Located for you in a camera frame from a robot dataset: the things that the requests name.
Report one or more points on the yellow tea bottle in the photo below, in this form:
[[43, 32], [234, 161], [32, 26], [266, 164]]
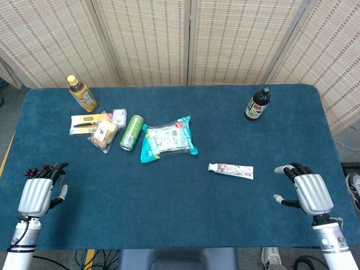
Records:
[[84, 97]]

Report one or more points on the floral print toothpaste tube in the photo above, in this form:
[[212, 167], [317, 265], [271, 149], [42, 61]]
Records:
[[236, 170]]

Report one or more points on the blue table cloth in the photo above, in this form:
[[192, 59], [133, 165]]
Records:
[[180, 211]]

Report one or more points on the grey white sneaker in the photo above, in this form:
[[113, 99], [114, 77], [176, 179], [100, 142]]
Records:
[[271, 257], [355, 191]]

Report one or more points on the woven folding screen panel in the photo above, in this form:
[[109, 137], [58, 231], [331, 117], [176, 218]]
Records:
[[146, 42], [332, 62], [56, 42], [239, 42]]

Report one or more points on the blue chair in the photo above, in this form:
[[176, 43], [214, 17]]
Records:
[[180, 258]]

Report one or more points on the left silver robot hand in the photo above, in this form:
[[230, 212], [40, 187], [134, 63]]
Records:
[[35, 197]]

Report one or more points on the green drink can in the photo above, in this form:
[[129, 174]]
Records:
[[131, 132]]

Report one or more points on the knife on yellow card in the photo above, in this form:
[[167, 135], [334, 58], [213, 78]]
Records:
[[83, 123]]

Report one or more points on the dark bottle green label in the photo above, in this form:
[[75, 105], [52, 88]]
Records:
[[256, 108]]

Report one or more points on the bagged bread slices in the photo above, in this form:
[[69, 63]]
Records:
[[103, 134]]

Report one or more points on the teal wet wipes pack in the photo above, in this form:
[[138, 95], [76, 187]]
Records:
[[167, 139]]

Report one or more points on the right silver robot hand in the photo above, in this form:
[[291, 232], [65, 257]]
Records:
[[313, 194]]

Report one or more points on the dark red grape bunch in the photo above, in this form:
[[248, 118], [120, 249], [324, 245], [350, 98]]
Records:
[[34, 170]]

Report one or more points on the small purple white packet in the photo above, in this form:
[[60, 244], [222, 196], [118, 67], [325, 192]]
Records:
[[119, 116]]

